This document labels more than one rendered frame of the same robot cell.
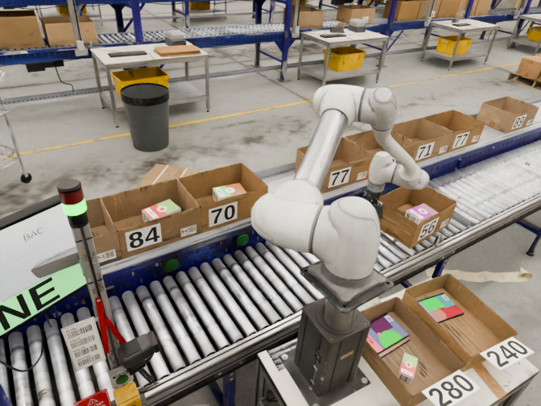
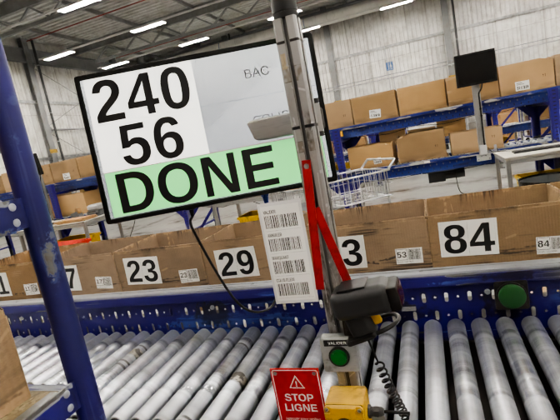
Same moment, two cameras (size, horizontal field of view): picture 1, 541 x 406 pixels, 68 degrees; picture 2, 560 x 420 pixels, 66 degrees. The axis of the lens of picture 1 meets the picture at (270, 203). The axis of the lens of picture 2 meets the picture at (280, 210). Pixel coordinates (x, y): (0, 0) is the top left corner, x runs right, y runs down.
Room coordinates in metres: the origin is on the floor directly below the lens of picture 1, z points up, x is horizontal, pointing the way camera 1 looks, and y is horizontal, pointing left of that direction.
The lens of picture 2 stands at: (0.24, -0.13, 1.35)
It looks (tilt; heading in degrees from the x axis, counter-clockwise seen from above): 9 degrees down; 55
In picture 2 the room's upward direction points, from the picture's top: 11 degrees counter-clockwise
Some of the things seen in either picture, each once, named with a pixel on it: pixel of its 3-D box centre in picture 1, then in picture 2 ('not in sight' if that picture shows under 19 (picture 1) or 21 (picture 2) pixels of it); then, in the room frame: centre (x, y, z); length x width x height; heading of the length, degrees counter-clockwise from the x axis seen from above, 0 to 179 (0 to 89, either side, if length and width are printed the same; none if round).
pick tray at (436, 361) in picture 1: (401, 347); not in sight; (1.01, -0.57, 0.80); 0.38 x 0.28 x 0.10; 30
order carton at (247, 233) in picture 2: not in sight; (267, 247); (1.10, 1.22, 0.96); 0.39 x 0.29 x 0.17; 125
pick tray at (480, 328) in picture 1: (455, 317); not in sight; (1.19, -0.85, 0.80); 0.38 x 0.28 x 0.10; 28
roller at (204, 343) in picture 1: (187, 314); (523, 372); (1.16, 0.33, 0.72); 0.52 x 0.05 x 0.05; 35
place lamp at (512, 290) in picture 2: (171, 266); (512, 297); (1.37, 0.45, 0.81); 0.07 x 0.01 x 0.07; 125
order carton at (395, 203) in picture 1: (412, 212); not in sight; (1.94, -0.84, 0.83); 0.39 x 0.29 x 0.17; 130
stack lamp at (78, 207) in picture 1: (72, 199); not in sight; (0.75, 0.46, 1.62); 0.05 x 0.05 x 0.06
